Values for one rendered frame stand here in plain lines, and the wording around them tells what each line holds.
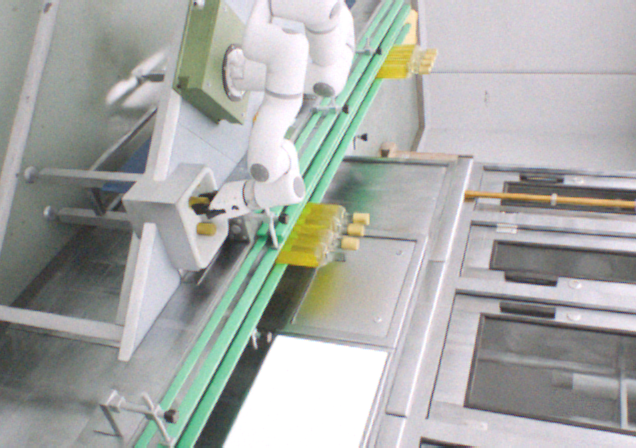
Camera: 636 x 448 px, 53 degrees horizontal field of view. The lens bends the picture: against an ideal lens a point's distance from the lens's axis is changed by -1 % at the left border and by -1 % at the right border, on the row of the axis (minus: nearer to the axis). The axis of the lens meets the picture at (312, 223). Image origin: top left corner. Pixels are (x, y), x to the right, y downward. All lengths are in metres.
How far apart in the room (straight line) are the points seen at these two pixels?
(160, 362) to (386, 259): 0.76
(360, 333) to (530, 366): 0.44
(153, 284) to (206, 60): 0.58
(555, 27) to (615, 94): 1.06
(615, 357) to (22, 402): 1.58
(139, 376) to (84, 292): 0.70
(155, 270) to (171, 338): 0.18
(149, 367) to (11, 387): 0.57
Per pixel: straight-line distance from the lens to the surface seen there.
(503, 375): 1.73
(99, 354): 2.00
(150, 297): 1.68
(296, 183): 1.50
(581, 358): 1.79
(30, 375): 2.06
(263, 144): 1.41
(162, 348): 1.63
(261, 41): 1.39
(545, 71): 8.01
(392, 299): 1.85
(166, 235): 1.67
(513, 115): 8.30
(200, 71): 1.68
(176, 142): 1.72
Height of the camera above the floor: 1.67
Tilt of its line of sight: 20 degrees down
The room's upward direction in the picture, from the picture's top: 95 degrees clockwise
